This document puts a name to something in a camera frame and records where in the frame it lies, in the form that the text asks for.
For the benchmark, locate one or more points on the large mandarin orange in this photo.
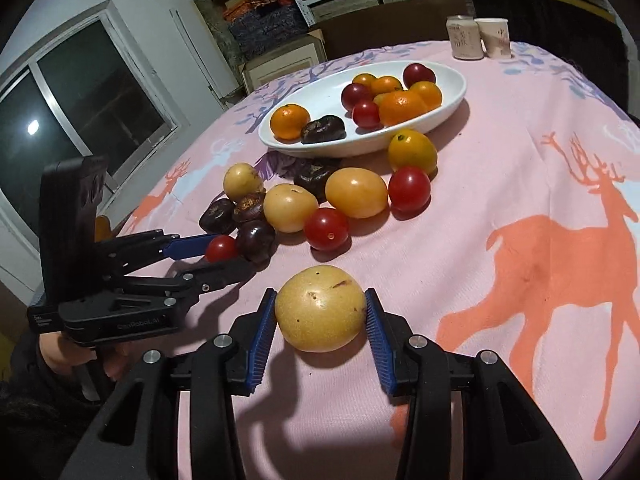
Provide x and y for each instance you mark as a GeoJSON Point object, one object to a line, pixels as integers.
{"type": "Point", "coordinates": [402, 107]}

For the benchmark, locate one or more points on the beige picture frame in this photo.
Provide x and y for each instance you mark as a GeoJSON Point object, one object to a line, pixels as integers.
{"type": "Point", "coordinates": [282, 62]}

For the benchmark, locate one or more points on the person's left hand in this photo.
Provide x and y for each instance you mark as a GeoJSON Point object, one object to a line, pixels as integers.
{"type": "Point", "coordinates": [57, 355]}

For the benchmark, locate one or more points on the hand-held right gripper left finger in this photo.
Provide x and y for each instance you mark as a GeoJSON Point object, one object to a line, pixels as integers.
{"type": "Point", "coordinates": [262, 340]}

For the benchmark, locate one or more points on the brown board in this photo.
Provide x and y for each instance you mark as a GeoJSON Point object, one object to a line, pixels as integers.
{"type": "Point", "coordinates": [390, 25]}

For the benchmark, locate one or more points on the smooth orange fruit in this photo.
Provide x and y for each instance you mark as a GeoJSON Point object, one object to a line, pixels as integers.
{"type": "Point", "coordinates": [387, 84]}
{"type": "Point", "coordinates": [412, 151]}
{"type": "Point", "coordinates": [427, 94]}
{"type": "Point", "coordinates": [364, 79]}

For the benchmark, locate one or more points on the dark purple plum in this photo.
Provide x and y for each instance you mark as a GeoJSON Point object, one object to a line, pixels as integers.
{"type": "Point", "coordinates": [255, 241]}

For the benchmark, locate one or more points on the red cherry tomato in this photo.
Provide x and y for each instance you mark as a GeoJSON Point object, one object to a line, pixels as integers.
{"type": "Point", "coordinates": [326, 228]}
{"type": "Point", "coordinates": [366, 114]}
{"type": "Point", "coordinates": [220, 248]}
{"type": "Point", "coordinates": [409, 188]}

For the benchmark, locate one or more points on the beige paper cup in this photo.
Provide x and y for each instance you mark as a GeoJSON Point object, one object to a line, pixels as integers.
{"type": "Point", "coordinates": [494, 37]}

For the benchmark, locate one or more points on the blue patterned boxes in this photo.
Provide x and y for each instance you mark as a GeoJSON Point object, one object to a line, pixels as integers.
{"type": "Point", "coordinates": [267, 30]}

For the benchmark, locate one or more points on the pink deer print tablecloth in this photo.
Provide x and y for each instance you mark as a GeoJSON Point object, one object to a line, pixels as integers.
{"type": "Point", "coordinates": [500, 170]}

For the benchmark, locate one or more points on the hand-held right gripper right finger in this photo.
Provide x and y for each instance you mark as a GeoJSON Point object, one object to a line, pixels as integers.
{"type": "Point", "coordinates": [377, 345]}

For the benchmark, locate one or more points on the yellow round fruit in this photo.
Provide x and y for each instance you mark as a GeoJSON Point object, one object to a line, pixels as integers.
{"type": "Point", "coordinates": [242, 181]}
{"type": "Point", "coordinates": [320, 308]}
{"type": "Point", "coordinates": [356, 192]}
{"type": "Point", "coordinates": [290, 207]}

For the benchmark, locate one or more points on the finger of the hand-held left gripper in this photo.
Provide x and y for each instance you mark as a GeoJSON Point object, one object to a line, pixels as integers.
{"type": "Point", "coordinates": [187, 246]}
{"type": "Point", "coordinates": [220, 275]}

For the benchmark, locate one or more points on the beige drink can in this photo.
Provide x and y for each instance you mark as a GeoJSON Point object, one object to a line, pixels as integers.
{"type": "Point", "coordinates": [465, 37]}

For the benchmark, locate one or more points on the orange patterned boxes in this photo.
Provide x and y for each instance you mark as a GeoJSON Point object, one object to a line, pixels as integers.
{"type": "Point", "coordinates": [255, 6]}

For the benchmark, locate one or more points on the white oval plate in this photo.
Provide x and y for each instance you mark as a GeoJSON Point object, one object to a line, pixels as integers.
{"type": "Point", "coordinates": [320, 95]}

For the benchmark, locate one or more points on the white framed sliding window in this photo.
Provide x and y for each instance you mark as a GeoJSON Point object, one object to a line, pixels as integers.
{"type": "Point", "coordinates": [90, 100]}

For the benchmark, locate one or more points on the person's left forearm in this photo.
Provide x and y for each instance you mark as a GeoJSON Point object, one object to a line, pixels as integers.
{"type": "Point", "coordinates": [30, 410]}

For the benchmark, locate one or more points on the white board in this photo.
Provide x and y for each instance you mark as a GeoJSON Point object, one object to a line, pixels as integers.
{"type": "Point", "coordinates": [200, 55]}

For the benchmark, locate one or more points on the dark water chestnut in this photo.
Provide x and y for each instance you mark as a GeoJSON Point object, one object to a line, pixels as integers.
{"type": "Point", "coordinates": [217, 215]}
{"type": "Point", "coordinates": [248, 206]}
{"type": "Point", "coordinates": [324, 130]}
{"type": "Point", "coordinates": [315, 175]}

